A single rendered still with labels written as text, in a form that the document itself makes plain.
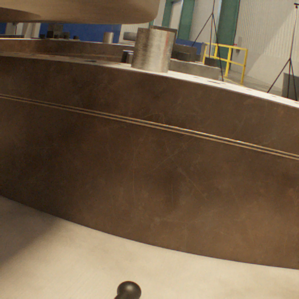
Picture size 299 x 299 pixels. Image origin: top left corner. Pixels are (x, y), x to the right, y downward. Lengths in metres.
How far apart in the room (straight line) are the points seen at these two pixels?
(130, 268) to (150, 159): 0.23
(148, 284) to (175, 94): 0.38
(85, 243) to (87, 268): 0.10
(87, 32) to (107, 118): 5.08
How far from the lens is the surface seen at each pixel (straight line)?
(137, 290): 0.61
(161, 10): 5.99
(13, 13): 3.13
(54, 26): 3.60
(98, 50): 2.68
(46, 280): 0.67
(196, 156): 0.71
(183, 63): 1.65
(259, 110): 0.69
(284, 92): 8.06
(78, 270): 0.70
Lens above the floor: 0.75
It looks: 17 degrees down
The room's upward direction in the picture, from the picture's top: 10 degrees clockwise
